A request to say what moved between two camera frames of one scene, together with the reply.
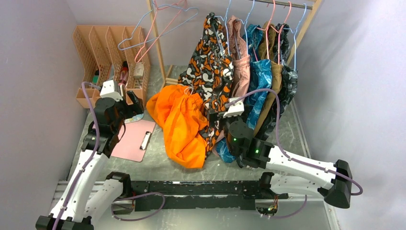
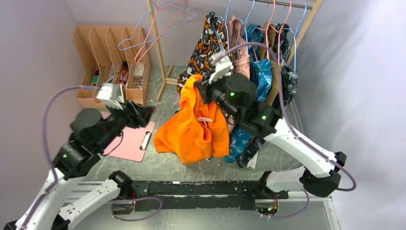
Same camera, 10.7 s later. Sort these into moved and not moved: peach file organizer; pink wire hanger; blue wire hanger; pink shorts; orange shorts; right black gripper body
Moved: right black gripper body; orange shorts
Not moved: blue wire hanger; pink shorts; peach file organizer; pink wire hanger
